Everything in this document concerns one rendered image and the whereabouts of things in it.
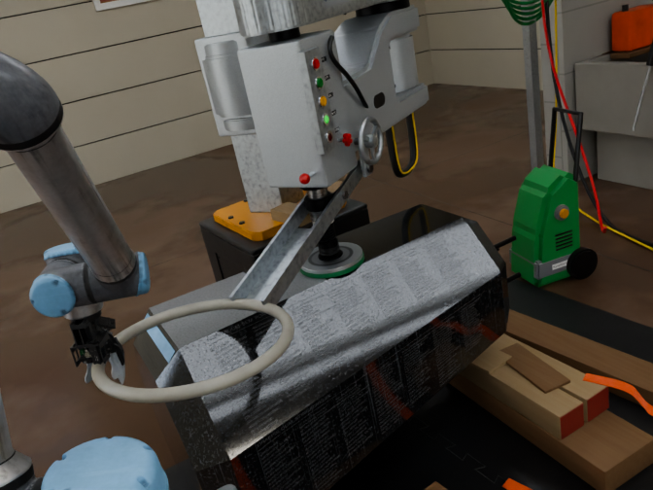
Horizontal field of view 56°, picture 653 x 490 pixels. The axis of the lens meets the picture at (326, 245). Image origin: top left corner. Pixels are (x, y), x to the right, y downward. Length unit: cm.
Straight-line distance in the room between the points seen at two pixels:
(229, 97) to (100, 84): 530
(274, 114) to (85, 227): 83
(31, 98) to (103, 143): 697
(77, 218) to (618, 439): 184
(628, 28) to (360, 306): 332
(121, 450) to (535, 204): 268
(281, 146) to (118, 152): 616
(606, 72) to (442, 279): 269
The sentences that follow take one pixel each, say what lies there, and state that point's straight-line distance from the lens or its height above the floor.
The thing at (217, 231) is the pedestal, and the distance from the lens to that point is 283.
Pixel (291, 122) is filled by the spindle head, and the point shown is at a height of 132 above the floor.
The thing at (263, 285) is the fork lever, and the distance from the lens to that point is 176.
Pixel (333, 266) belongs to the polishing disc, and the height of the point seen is 85.
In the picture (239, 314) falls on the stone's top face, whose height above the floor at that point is 82.
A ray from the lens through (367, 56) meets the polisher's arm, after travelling 210.
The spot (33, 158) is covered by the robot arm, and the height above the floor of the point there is 152.
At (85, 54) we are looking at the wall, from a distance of 780.
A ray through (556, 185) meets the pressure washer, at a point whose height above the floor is 54.
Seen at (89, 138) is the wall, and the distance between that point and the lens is 785.
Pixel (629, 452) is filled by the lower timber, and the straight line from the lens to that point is 230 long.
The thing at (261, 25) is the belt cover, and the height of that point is 160.
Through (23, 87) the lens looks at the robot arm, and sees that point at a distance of 92.
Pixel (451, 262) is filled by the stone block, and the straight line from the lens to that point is 211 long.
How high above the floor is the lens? 166
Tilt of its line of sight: 23 degrees down
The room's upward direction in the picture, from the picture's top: 12 degrees counter-clockwise
